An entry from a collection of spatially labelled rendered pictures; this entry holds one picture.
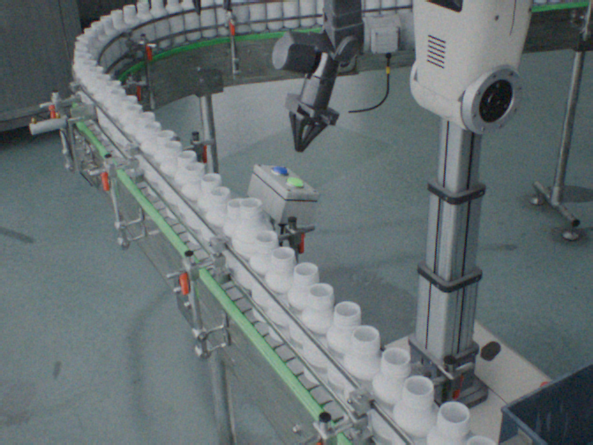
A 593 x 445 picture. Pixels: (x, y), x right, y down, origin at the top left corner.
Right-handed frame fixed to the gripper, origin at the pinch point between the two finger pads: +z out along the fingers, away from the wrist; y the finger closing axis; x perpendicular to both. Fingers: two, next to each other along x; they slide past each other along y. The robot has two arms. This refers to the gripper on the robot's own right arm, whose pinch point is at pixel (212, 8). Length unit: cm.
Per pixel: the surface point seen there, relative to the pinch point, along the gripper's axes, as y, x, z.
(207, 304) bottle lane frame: 21, 33, 46
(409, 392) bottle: 17, 92, 22
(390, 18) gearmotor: -95, -68, 37
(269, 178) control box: 2.0, 25.8, 27.6
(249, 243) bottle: 17, 47, 25
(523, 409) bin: -12, 85, 47
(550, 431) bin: -19, 85, 56
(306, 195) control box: -2.3, 32.9, 29.3
